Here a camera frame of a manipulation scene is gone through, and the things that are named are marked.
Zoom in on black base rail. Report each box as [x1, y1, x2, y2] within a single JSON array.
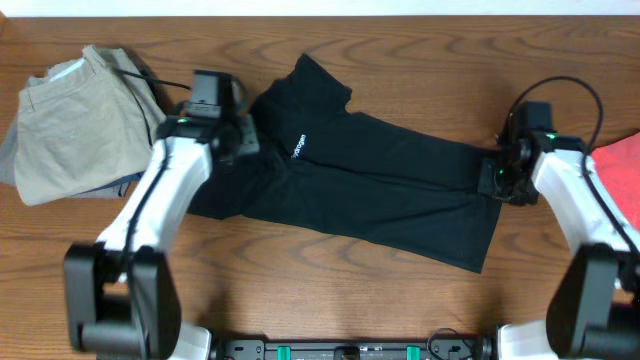
[[208, 328, 498, 360]]

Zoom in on red cloth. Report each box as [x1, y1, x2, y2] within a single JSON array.
[[592, 133, 640, 230]]

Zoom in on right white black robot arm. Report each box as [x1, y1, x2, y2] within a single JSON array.
[[478, 101, 639, 359]]

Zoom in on black t-shirt with logo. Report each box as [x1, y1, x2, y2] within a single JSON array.
[[189, 55, 501, 273]]

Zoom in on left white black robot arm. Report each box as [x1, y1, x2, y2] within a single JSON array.
[[63, 70, 259, 359]]

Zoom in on folded beige khaki pants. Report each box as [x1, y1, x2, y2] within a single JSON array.
[[13, 44, 169, 207]]

